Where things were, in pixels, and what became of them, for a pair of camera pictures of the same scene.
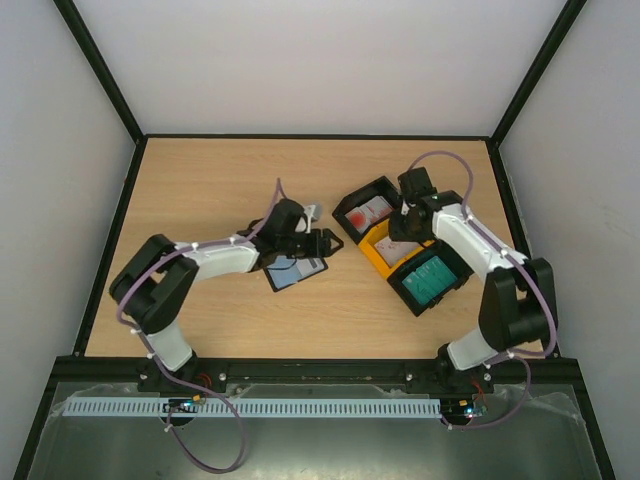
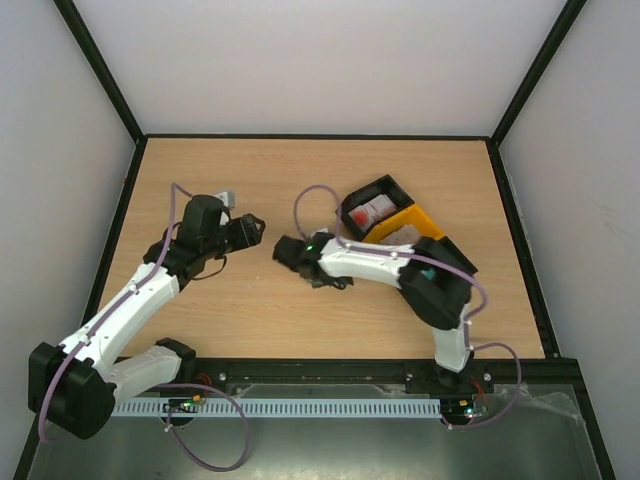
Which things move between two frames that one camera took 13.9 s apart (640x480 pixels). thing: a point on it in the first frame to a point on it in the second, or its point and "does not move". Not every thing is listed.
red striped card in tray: [363, 216] does not move
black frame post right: [537, 71] does not move
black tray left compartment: [380, 188] does not move
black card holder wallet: [284, 271] to [310, 269]
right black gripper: [400, 232] to [288, 251]
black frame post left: [75, 22] does not move
